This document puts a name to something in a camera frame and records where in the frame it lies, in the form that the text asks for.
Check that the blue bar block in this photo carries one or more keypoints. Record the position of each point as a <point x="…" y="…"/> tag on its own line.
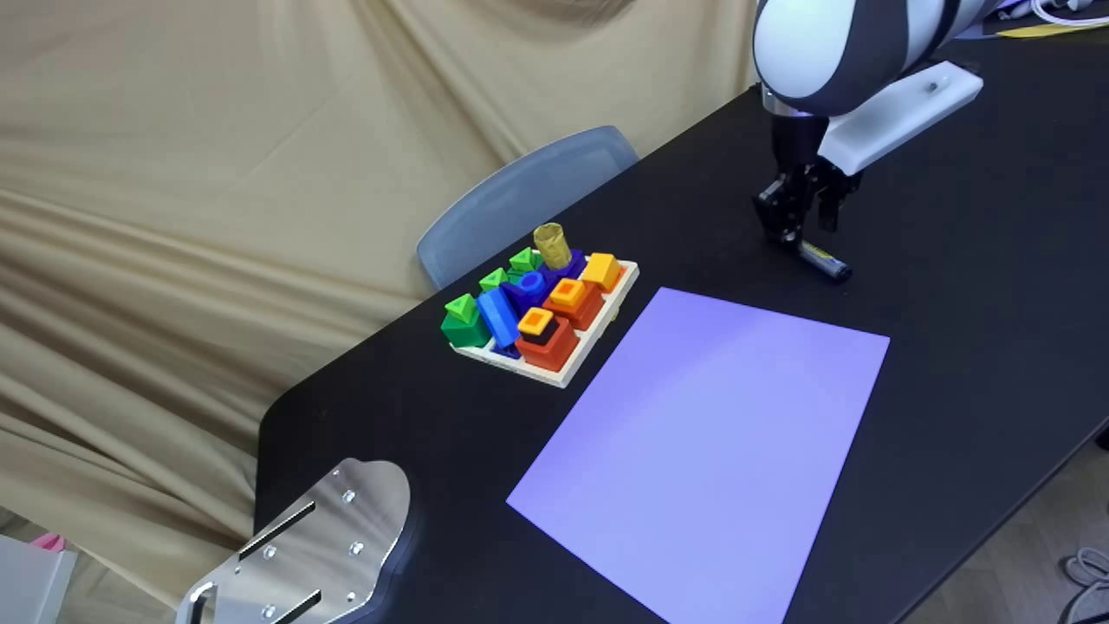
<point x="497" y="320"/>

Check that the silver metal plate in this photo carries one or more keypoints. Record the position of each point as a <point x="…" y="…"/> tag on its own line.
<point x="305" y="549"/>

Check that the grey slipper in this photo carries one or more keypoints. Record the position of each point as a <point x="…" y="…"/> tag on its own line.
<point x="1086" y="587"/>

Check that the purple paper sheet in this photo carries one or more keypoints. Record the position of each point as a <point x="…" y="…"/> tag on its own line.
<point x="711" y="446"/>

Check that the yellow square block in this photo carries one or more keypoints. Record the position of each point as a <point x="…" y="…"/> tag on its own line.
<point x="601" y="271"/>

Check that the small green block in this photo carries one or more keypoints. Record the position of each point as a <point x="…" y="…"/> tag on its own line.
<point x="526" y="260"/>

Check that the large green block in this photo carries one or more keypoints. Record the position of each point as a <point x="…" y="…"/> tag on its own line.
<point x="461" y="320"/>

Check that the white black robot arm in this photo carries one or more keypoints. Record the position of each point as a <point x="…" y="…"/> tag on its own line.
<point x="850" y="45"/>

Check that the red block with yellow-black top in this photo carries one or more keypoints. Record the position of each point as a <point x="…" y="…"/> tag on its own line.
<point x="547" y="337"/>

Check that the beige backdrop cloth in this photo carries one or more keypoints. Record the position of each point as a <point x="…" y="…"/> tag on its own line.
<point x="229" y="211"/>

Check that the white wooden block tray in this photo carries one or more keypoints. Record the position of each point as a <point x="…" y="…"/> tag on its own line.
<point x="578" y="347"/>

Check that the grey chair backrest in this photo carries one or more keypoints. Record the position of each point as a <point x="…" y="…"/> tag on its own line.
<point x="507" y="211"/>

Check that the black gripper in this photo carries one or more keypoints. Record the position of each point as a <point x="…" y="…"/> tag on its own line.
<point x="797" y="167"/>

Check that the yellow cylinder block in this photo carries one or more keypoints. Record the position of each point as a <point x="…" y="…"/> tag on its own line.
<point x="554" y="244"/>

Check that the white storage bin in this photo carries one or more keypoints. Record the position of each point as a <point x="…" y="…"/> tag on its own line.
<point x="33" y="583"/>

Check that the orange-topped red block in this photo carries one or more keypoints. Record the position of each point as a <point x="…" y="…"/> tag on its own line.
<point x="574" y="300"/>

